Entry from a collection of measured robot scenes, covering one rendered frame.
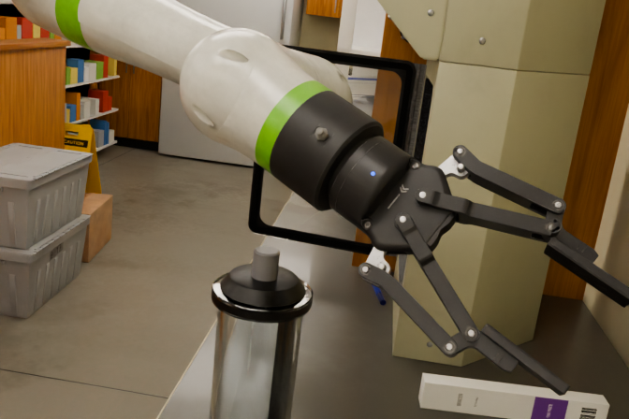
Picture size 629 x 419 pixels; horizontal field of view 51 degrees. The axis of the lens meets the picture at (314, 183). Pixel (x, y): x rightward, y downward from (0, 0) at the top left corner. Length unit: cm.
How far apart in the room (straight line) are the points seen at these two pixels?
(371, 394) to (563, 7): 63
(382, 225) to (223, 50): 20
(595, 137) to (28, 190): 228
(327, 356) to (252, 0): 510
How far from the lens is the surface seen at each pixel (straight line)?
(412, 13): 97
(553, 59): 106
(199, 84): 59
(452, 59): 97
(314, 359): 105
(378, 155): 53
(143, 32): 82
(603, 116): 141
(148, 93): 643
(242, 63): 58
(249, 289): 68
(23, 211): 304
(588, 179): 143
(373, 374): 104
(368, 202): 52
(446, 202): 53
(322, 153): 53
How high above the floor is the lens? 146
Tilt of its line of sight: 14 degrees down
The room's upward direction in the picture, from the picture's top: 7 degrees clockwise
